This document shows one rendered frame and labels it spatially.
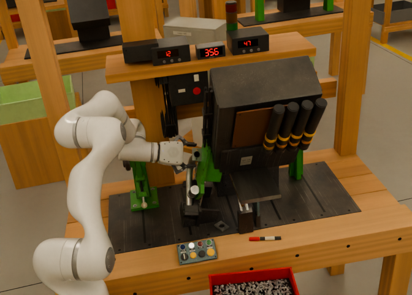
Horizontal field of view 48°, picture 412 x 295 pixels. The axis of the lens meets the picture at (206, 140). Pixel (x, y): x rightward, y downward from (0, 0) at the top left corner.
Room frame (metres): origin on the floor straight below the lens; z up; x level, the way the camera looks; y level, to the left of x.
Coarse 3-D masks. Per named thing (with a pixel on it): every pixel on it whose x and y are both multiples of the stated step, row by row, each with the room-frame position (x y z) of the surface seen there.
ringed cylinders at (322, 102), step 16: (272, 112) 1.35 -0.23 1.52; (288, 112) 1.34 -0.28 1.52; (304, 112) 1.35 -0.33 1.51; (320, 112) 1.36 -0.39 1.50; (272, 128) 1.38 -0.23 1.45; (288, 128) 1.39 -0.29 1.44; (304, 128) 1.45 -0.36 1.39; (272, 144) 1.43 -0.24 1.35; (288, 144) 1.48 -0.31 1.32; (304, 144) 1.47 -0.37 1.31
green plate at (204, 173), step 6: (204, 150) 1.62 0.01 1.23; (210, 150) 1.57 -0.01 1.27; (204, 156) 1.60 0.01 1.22; (210, 156) 1.58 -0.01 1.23; (204, 162) 1.58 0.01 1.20; (210, 162) 1.58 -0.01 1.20; (198, 168) 1.66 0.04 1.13; (204, 168) 1.56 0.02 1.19; (210, 168) 1.58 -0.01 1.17; (198, 174) 1.64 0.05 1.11; (204, 174) 1.56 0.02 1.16; (210, 174) 1.58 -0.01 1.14; (216, 174) 1.58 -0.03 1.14; (198, 180) 1.62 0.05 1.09; (204, 180) 1.56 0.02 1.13; (210, 180) 1.58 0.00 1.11; (216, 180) 1.58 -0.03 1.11
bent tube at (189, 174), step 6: (192, 150) 1.66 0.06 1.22; (198, 150) 1.66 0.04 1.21; (192, 156) 1.64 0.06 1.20; (198, 156) 1.67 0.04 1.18; (192, 162) 1.69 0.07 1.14; (186, 174) 1.70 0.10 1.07; (192, 174) 1.70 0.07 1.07; (186, 180) 1.68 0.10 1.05; (192, 180) 1.68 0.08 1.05; (186, 186) 1.66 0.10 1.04; (186, 192) 1.64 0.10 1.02; (186, 198) 1.62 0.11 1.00; (186, 204) 1.59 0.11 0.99; (192, 204) 1.60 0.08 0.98
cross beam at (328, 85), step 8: (320, 80) 2.13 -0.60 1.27; (328, 80) 2.12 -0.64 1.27; (336, 80) 2.12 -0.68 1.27; (328, 88) 2.11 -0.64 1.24; (336, 88) 2.12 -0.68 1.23; (328, 96) 2.11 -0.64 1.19; (192, 104) 2.03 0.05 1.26; (200, 104) 2.03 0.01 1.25; (128, 112) 1.99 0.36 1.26; (184, 112) 2.02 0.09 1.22; (192, 112) 2.02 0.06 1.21; (200, 112) 2.03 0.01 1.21
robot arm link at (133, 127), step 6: (126, 120) 1.49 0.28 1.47; (132, 120) 1.63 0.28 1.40; (138, 120) 1.65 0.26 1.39; (126, 126) 1.49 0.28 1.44; (132, 126) 1.53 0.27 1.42; (138, 126) 1.66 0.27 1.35; (126, 132) 1.50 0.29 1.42; (132, 132) 1.53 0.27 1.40; (138, 132) 1.67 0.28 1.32; (144, 132) 1.69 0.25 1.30; (126, 138) 1.51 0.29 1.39; (132, 138) 1.53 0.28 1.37; (144, 138) 1.67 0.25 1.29
